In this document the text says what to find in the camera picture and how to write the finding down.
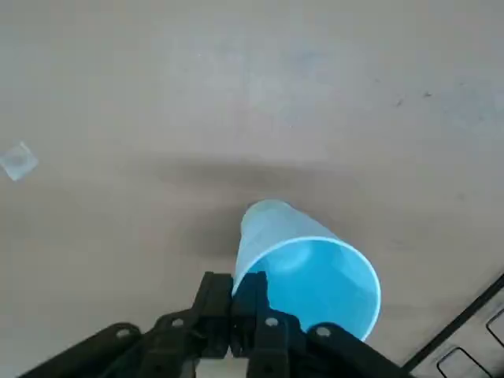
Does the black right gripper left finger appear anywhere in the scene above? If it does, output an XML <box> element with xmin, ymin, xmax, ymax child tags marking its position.
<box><xmin>15</xmin><ymin>271</ymin><xmax>234</xmax><ymax>378</ymax></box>

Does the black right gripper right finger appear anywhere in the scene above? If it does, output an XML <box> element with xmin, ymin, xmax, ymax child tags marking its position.
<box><xmin>232</xmin><ymin>270</ymin><xmax>414</xmax><ymax>378</ymax></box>

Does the small clear plastic square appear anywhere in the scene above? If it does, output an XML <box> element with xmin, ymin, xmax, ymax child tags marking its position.
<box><xmin>0</xmin><ymin>140</ymin><xmax>39</xmax><ymax>182</ymax></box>

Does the blue plastic cup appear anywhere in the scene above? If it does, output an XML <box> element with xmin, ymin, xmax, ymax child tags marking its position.
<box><xmin>232</xmin><ymin>199</ymin><xmax>382</xmax><ymax>342</ymax></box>

